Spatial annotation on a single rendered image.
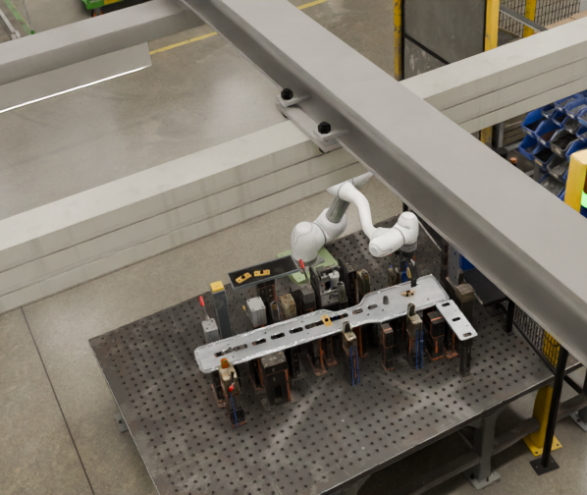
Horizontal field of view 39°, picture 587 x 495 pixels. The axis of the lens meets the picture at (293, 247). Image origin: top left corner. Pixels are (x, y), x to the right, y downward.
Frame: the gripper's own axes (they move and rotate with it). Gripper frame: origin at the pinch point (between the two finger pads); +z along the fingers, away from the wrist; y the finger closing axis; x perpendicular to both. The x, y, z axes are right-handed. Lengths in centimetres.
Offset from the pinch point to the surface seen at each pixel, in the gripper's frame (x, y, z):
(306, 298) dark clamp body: -52, -16, 8
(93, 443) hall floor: -187, -55, 113
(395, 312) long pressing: -11.8, 9.0, 13.5
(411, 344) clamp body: -7.9, 21.3, 27.3
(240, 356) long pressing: -97, 5, 14
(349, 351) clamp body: -43, 22, 17
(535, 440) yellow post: 57, 50, 108
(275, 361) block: -82, 19, 11
